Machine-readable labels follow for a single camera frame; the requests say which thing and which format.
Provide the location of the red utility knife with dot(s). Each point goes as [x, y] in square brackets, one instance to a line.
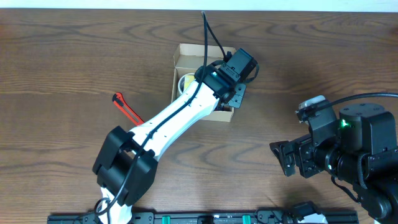
[120, 103]

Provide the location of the open cardboard box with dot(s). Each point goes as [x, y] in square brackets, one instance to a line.
[187, 59]

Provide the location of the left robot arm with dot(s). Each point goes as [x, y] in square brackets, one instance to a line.
[127, 161]

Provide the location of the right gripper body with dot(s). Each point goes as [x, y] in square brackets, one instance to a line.
[313, 160]

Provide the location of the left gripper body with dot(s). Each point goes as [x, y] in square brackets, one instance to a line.
[237, 98]

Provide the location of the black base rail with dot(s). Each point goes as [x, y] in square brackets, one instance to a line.
[306, 212]

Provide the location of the yellow sticky note pad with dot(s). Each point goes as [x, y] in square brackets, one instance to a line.
[187, 80]

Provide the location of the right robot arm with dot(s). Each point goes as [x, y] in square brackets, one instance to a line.
[357, 145]

